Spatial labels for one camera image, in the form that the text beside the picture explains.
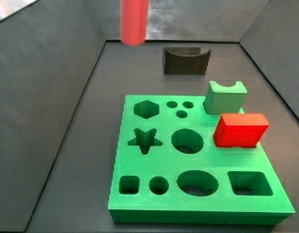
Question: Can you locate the red cylinder peg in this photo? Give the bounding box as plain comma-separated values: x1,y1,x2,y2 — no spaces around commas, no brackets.
121,0,150,46

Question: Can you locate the black cradle fixture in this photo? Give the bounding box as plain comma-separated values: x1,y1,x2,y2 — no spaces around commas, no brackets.
163,47,212,75

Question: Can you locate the green shape sorter board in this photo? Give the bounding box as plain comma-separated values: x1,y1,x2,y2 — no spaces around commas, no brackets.
109,95,296,225

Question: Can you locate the green notched block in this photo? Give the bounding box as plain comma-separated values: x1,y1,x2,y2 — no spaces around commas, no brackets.
205,81,248,115

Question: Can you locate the red rectangular block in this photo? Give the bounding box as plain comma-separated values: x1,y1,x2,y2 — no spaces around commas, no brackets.
213,114,269,147

